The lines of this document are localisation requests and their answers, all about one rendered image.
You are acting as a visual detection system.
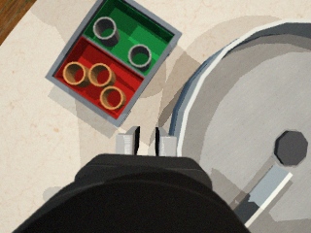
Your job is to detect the grey round turntable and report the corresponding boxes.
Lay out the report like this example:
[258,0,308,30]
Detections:
[168,18,311,233]

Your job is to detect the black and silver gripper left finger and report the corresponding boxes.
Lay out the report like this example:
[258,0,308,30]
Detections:
[116,126,140,155]

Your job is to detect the grey metal sleeve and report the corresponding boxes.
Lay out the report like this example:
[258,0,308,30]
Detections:
[128,44,152,72]
[93,17,120,47]

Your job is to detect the grey crate with red and green compartments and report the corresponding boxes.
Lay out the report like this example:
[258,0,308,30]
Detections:
[46,0,183,128]

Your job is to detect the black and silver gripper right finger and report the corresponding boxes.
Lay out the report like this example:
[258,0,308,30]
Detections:
[155,127,177,156]

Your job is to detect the bronze bushing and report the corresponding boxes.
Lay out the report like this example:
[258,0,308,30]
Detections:
[88,63,116,88]
[63,62,91,87]
[100,86,126,110]

